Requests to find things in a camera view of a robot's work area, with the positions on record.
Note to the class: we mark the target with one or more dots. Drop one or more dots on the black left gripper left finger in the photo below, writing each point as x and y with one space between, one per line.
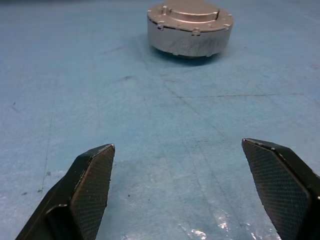
87 200

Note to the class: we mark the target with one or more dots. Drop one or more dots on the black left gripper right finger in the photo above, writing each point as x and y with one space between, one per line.
285 192

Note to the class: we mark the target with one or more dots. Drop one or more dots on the silver motor stator housing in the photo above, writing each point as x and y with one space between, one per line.
187 45

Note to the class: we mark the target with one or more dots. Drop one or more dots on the silver motor cover lid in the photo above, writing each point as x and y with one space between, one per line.
195 12

